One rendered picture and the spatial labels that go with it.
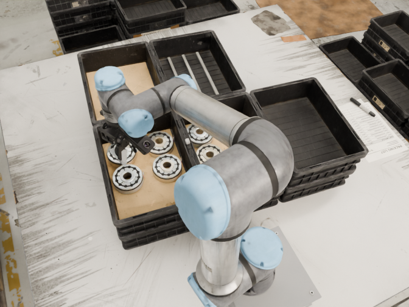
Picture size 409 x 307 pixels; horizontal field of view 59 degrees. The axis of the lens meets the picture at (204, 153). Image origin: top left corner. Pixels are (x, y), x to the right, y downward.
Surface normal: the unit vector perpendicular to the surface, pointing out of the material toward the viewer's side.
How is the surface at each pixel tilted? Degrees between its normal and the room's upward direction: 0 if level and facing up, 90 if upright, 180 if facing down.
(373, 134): 0
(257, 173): 28
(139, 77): 0
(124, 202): 0
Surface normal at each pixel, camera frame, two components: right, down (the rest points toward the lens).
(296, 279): 0.04, -0.57
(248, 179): 0.32, -0.18
